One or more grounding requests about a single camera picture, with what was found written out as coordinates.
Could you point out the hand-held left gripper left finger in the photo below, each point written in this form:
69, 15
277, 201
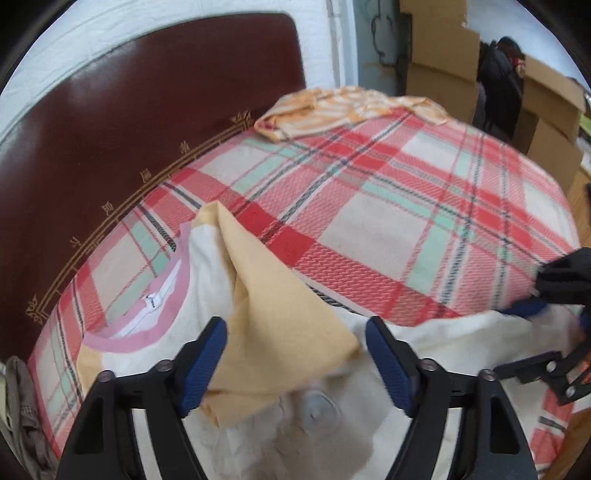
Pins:
201, 369

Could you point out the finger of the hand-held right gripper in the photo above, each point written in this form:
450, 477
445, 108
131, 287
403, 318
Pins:
529, 308
531, 370

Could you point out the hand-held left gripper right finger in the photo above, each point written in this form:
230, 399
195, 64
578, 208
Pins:
393, 369

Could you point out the cream t-shirt with yellow sleeves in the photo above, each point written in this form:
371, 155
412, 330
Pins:
277, 286

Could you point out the cardboard box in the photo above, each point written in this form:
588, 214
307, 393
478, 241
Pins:
438, 94
551, 87
549, 145
436, 37

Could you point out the red plaid blanket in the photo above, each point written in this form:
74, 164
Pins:
378, 194

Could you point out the grey cloth at bedside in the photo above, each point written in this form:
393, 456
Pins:
21, 406

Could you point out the black jacket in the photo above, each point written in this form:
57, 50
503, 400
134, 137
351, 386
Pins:
498, 87

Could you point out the dark brown headboard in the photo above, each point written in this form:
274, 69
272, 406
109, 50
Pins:
120, 129

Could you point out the orange striped cloth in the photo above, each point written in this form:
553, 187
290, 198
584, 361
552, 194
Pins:
332, 108

